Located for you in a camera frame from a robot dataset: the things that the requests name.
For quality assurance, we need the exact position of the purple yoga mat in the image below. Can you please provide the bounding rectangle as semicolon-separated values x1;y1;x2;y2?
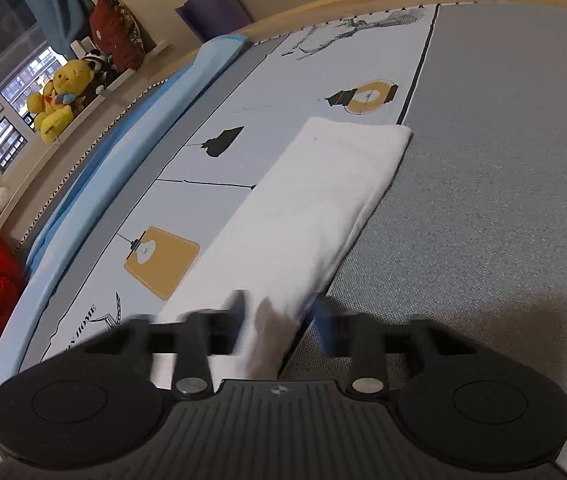
176;0;255;44

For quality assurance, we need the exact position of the yellow plush bear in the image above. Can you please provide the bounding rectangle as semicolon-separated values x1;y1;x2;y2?
26;58;97;143

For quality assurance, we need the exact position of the panda plush toy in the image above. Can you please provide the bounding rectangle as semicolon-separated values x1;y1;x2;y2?
83;52;120;95

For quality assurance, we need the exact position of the window sill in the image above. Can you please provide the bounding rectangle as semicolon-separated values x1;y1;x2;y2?
0;41;171;228

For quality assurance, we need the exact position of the light blue bed sheet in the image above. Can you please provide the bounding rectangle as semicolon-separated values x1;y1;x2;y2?
0;35;246;480

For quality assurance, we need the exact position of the white cloth garment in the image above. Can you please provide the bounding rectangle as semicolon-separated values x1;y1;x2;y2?
156;116;413;391

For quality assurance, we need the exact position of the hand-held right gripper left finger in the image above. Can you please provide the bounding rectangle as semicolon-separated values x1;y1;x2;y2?
84;290;249;402

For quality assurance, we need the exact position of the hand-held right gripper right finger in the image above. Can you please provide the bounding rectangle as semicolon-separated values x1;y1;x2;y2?
314;295;457;397

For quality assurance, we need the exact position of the printed bed sheet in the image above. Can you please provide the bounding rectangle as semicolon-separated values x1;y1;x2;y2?
13;2;567;480

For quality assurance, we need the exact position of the dark red cushion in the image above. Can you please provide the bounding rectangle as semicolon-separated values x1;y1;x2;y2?
88;0;145;74

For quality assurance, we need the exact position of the blue curtain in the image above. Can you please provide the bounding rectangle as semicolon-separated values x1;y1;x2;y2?
10;0;97;57

